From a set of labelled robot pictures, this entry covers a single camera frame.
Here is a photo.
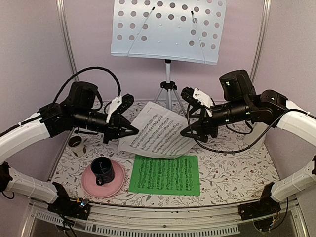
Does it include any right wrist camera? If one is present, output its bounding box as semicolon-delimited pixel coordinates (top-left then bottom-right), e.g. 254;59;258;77
181;87;214;117

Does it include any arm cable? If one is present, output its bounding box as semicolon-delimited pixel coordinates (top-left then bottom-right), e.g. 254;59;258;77
53;66;122;107
185;102;291;154

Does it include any pink plate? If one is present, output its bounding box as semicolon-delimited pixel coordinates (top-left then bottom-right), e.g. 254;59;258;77
81;159;125;199

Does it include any dark blue mug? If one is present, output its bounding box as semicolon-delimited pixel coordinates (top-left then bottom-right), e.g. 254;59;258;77
90;157;115;186

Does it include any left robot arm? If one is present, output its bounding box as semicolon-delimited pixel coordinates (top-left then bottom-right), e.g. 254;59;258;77
0;82;139;214

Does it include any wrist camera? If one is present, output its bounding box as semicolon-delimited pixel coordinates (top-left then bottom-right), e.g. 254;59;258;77
181;87;214;117
105;94;134;123

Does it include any white sheet music page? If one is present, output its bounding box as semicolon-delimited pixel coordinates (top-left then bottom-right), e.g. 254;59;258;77
118;102;195;159

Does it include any green sheet music page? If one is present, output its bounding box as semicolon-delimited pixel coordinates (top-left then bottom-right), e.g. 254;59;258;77
129;155;200;196

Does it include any left aluminium post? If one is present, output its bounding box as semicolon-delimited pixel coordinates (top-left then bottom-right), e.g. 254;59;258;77
56;0;77;74

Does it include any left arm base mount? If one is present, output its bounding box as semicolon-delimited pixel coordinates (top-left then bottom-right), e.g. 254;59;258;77
47;192;91;220

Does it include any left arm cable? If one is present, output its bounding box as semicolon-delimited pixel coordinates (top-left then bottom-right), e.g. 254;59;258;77
53;66;122;107

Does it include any white wedge block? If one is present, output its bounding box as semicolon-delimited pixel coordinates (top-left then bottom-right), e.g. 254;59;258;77
243;122;268;150

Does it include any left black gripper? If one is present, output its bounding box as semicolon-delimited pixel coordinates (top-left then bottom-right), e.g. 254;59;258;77
74;107;139;144

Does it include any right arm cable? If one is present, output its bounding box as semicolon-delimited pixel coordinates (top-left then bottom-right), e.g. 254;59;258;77
185;102;291;154

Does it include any small paper cup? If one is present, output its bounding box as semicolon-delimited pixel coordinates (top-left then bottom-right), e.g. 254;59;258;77
68;136;86;157

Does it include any aluminium front rail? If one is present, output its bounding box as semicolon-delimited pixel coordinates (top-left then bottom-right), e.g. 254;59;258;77
21;197;309;237

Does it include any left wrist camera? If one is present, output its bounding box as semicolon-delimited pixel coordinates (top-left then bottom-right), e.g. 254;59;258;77
105;94;134;123

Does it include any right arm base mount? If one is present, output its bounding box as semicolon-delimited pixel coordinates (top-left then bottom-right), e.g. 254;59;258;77
238;197;281;220

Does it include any light blue music stand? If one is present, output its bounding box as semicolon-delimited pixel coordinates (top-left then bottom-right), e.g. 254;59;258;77
110;0;227;111

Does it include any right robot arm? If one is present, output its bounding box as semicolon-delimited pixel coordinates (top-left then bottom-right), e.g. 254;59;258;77
180;70;316;150

